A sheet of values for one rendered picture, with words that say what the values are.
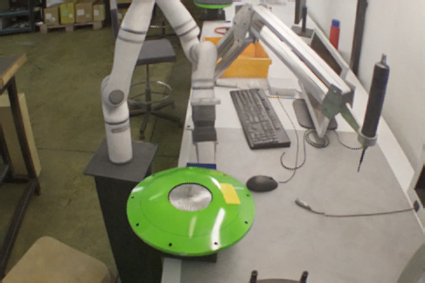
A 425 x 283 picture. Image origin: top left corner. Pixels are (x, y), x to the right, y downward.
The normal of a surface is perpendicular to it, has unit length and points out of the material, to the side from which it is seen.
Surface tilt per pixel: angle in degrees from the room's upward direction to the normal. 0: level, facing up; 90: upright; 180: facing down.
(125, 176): 0
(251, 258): 0
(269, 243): 0
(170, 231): 21
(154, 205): 11
